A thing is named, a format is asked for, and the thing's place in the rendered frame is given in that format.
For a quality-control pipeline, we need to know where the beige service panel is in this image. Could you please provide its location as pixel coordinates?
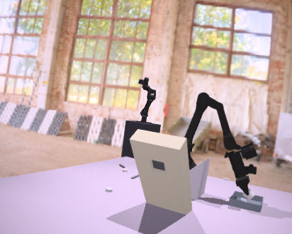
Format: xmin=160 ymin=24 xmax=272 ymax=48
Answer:
xmin=130 ymin=129 xmax=193 ymax=215

